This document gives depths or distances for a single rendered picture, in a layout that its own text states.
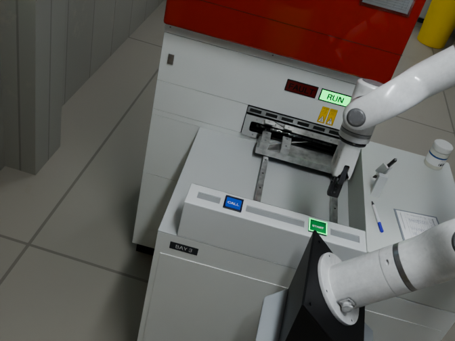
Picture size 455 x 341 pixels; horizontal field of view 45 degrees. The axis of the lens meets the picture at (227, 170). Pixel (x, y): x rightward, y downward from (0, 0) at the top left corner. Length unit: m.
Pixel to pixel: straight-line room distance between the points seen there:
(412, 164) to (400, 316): 0.59
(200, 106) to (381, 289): 1.09
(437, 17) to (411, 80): 4.93
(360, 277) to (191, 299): 0.69
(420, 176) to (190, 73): 0.92
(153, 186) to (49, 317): 0.70
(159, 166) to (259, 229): 0.84
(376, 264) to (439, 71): 0.48
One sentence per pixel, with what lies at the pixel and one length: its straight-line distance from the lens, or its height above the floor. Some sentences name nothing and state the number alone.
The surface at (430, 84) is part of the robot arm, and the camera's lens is 1.40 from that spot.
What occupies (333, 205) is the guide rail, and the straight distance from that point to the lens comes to 1.94.
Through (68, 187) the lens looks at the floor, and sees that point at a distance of 3.06.
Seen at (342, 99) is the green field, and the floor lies 1.10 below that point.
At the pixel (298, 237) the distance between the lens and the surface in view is 1.61.
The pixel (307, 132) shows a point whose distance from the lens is 2.11.
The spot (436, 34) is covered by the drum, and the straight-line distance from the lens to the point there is 6.36.
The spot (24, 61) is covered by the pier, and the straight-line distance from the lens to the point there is 2.77.
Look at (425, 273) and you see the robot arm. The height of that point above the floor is 1.18.
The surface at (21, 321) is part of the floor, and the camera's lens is 2.48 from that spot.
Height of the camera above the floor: 2.00
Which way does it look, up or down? 37 degrees down
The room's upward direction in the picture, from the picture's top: 15 degrees clockwise
